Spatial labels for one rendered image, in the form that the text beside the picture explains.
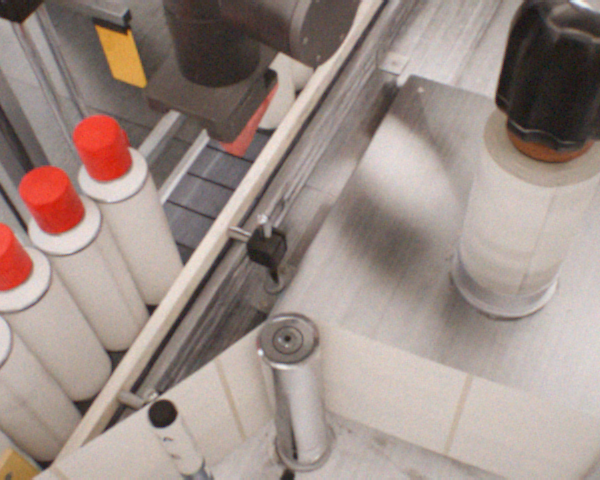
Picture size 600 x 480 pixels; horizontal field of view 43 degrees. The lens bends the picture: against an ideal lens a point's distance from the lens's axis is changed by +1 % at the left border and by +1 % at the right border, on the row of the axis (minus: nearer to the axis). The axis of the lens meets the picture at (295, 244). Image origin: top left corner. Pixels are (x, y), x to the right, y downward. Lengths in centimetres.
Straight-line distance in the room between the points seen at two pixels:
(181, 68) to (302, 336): 20
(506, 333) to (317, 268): 17
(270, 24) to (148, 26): 59
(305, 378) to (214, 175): 35
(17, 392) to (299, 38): 30
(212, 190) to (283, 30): 35
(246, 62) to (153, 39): 49
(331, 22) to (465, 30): 55
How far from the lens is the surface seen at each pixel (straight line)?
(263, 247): 66
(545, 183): 53
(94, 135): 55
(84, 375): 63
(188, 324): 68
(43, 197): 52
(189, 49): 51
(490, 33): 98
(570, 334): 69
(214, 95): 52
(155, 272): 65
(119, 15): 54
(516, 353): 67
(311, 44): 43
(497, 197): 56
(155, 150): 70
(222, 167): 77
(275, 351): 45
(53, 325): 56
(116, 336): 65
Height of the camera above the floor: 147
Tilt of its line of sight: 57 degrees down
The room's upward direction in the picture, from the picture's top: 6 degrees counter-clockwise
